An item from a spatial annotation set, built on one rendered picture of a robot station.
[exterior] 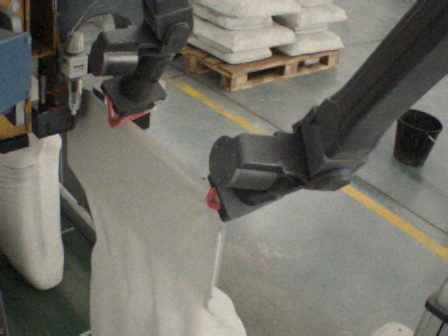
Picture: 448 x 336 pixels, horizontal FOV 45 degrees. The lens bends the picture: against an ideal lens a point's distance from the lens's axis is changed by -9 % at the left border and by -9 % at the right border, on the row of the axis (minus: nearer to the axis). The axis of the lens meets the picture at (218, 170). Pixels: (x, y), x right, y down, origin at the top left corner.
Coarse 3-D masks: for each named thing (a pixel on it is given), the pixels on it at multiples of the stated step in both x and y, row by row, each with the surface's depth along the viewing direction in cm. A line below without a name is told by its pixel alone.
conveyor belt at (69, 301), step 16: (64, 224) 184; (64, 240) 177; (80, 240) 178; (0, 256) 166; (64, 256) 171; (80, 256) 172; (0, 272) 160; (16, 272) 161; (64, 272) 164; (80, 272) 166; (0, 288) 154; (16, 288) 155; (32, 288) 156; (64, 288) 159; (80, 288) 160; (16, 304) 150; (32, 304) 151; (48, 304) 152; (64, 304) 153; (80, 304) 154; (16, 320) 145; (32, 320) 146; (48, 320) 147; (64, 320) 148; (80, 320) 149
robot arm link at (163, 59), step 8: (144, 48) 86; (152, 48) 86; (144, 56) 86; (152, 56) 86; (160, 56) 87; (168, 56) 88; (144, 64) 87; (152, 64) 87; (160, 64) 87; (168, 64) 89; (136, 72) 89; (144, 72) 88; (152, 72) 88; (160, 72) 89
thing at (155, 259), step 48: (96, 144) 110; (144, 144) 95; (96, 192) 115; (144, 192) 99; (192, 192) 88; (144, 240) 104; (192, 240) 92; (96, 288) 114; (144, 288) 101; (192, 288) 95
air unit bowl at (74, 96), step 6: (66, 84) 98; (72, 84) 98; (78, 84) 98; (66, 90) 99; (72, 90) 98; (78, 90) 99; (66, 96) 100; (72, 96) 99; (78, 96) 99; (66, 102) 100; (72, 102) 100; (78, 102) 100; (72, 108) 100; (78, 108) 101
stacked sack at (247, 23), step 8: (200, 8) 387; (200, 16) 390; (208, 16) 381; (216, 16) 374; (224, 16) 369; (264, 16) 384; (216, 24) 377; (224, 24) 369; (232, 24) 370; (240, 24) 374; (248, 24) 377; (256, 24) 380; (264, 24) 384; (272, 24) 387
